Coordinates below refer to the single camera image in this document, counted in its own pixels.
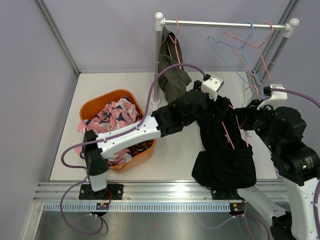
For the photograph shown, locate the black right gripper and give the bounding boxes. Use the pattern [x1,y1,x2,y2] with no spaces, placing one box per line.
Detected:
[234,99,282,152]

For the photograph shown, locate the blue wire hanger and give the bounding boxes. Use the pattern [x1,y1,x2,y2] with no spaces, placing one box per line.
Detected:
[207,21,263,99]

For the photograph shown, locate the pink wire hanger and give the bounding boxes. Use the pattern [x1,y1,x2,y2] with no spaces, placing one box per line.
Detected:
[166,17,181,64]
[223,22,274,85]
[221,85,260,150]

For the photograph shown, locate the black shorts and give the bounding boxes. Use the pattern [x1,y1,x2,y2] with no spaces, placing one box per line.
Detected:
[191,108,257,191]

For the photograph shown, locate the pink shark print shorts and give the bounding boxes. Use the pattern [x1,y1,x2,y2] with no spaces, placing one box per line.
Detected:
[77,96,141,166]

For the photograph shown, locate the orange camouflage print shorts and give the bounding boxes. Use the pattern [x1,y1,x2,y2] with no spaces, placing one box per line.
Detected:
[128,140,154,157]

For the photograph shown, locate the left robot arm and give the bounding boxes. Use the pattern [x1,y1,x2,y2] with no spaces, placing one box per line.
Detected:
[82,76,224,200]

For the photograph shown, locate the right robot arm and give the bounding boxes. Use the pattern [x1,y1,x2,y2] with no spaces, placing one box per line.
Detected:
[226,100,320,240]

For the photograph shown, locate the olive green shorts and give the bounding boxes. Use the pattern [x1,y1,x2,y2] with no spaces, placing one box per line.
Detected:
[158,27,191,103]

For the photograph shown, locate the orange plastic laundry basket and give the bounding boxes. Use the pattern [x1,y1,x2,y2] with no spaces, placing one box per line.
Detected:
[79,89,156,173]

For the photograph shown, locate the white and steel clothes rack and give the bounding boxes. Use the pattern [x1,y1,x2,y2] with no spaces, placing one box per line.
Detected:
[150,11,301,106]

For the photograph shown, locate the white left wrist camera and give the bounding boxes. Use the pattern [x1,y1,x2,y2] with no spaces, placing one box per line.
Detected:
[200,74,225,101]

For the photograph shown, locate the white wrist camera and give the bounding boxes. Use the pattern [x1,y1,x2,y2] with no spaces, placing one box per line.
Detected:
[200,74,225,101]
[244,84,288,110]

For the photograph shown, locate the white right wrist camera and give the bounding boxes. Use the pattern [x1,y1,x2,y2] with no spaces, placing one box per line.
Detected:
[244,84,288,110]

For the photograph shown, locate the white slotted cable duct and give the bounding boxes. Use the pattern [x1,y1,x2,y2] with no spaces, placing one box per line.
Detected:
[43,202,231,213]

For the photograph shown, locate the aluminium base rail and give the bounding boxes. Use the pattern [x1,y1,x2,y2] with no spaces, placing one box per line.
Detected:
[32,178,289,203]

